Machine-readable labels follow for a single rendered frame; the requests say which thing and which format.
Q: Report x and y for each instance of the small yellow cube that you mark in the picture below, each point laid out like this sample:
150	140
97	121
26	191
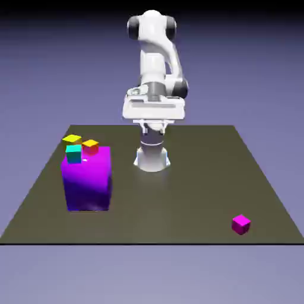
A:
71	138

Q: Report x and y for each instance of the small orange cube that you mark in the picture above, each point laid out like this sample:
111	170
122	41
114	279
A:
90	147

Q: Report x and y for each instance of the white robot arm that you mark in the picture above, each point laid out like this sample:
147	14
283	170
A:
154	38

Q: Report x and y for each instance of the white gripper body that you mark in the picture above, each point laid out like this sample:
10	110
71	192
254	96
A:
154	111

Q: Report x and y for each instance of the small magenta cube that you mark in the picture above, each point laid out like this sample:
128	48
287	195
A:
240	224

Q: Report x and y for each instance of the large magenta box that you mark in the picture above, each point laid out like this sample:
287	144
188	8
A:
87	180

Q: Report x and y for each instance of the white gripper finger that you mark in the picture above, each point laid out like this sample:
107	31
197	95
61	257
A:
163	129
145	129

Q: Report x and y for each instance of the small teal cube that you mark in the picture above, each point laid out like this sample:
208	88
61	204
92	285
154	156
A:
73	154

